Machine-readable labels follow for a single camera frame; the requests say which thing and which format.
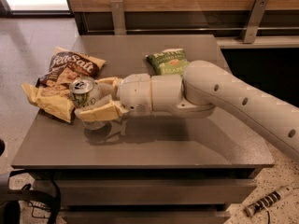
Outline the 7up soda can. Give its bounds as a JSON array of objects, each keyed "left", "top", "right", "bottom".
[{"left": 69, "top": 77, "right": 106, "bottom": 131}]

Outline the left metal bracket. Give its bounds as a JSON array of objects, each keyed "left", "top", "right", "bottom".
[{"left": 110, "top": 0, "right": 127, "bottom": 35}]

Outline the metal bracket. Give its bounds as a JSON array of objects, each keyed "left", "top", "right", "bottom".
[
  {"left": 241, "top": 0, "right": 269, "bottom": 44},
  {"left": 110, "top": 0, "right": 127, "bottom": 35}
]

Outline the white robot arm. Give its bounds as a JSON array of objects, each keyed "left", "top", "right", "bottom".
[{"left": 75, "top": 61, "right": 299, "bottom": 161}]

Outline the white power strip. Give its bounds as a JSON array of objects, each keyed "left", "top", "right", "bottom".
[{"left": 244, "top": 186, "right": 293, "bottom": 217}]

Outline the right metal bracket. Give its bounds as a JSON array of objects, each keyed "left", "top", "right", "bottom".
[{"left": 241, "top": 0, "right": 269, "bottom": 44}]

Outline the grey drawer cabinet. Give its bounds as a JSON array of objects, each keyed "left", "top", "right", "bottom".
[{"left": 10, "top": 35, "right": 276, "bottom": 224}]

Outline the brown sea salt chip bag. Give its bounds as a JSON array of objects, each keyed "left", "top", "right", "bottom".
[{"left": 21, "top": 47, "right": 106, "bottom": 122}]

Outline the green jalapeno chip bag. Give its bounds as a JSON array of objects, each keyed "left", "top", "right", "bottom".
[{"left": 147, "top": 49, "right": 189, "bottom": 76}]

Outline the black chair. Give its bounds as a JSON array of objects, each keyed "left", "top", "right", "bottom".
[{"left": 0, "top": 138, "right": 62, "bottom": 224}]

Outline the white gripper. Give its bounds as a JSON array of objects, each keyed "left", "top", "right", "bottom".
[{"left": 75, "top": 74, "right": 152, "bottom": 122}]

